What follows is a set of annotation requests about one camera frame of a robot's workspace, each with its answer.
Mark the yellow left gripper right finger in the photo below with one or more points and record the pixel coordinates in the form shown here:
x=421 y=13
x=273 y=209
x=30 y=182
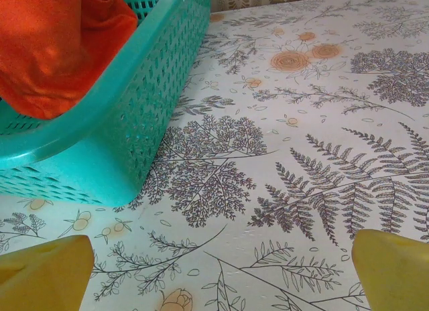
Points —
x=395 y=277

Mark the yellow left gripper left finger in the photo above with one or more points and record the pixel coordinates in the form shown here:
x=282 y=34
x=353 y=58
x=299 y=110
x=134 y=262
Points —
x=43 y=277

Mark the orange t-shirt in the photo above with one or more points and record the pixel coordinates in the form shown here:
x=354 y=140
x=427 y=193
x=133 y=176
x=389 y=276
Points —
x=50 y=56

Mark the teal plastic basket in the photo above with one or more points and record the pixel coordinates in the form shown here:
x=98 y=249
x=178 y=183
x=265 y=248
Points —
x=140 y=96

